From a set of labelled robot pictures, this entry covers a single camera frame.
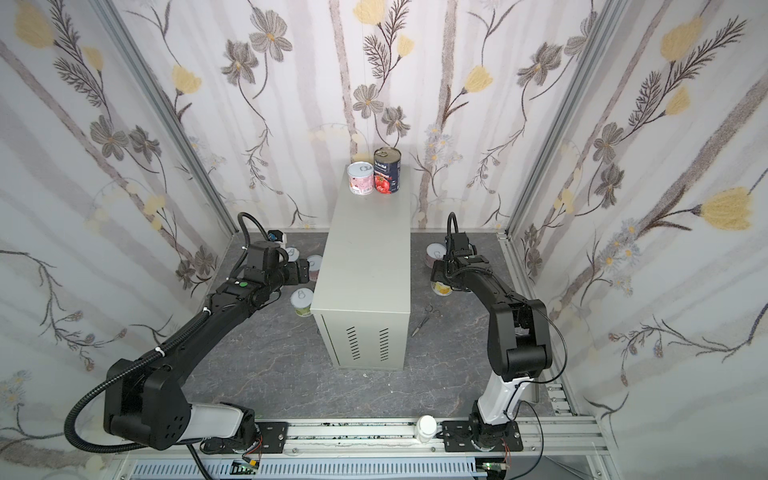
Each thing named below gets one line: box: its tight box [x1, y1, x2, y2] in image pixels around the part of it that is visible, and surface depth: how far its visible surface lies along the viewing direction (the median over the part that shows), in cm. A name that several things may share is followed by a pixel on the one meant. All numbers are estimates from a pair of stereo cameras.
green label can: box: [290, 287, 314, 317], surface depth 97 cm
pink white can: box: [347, 161, 375, 196], surface depth 82 cm
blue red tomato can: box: [373, 146, 402, 194], surface depth 80 cm
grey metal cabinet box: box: [310, 167, 411, 371], surface depth 70 cm
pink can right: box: [426, 242, 447, 269], surface depth 110 cm
